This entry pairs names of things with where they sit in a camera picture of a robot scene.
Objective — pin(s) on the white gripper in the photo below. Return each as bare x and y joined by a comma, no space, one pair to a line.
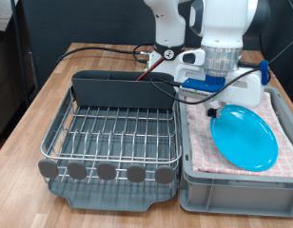
244,91

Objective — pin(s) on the blue plate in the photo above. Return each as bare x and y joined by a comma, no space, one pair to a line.
244,139

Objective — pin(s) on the brown wooden spoon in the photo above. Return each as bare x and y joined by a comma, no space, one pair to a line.
149,70

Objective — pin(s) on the grey dish drying rack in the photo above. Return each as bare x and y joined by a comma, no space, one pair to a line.
105,201

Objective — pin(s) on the pink checked cloth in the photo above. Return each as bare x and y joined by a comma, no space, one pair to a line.
200,142

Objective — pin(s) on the grey plastic crate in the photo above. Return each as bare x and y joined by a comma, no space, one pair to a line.
235,198

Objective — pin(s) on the dark grey cutlery holder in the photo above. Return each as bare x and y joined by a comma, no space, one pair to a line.
121,93

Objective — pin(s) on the black curtain backdrop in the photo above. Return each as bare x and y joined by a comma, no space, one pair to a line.
89,22

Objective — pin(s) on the dark cabinet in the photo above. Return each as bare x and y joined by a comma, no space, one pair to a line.
7,79

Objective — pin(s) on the grey shelf board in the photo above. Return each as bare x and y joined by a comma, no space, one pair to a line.
2,15

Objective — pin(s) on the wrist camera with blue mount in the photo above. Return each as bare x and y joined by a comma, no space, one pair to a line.
200,84

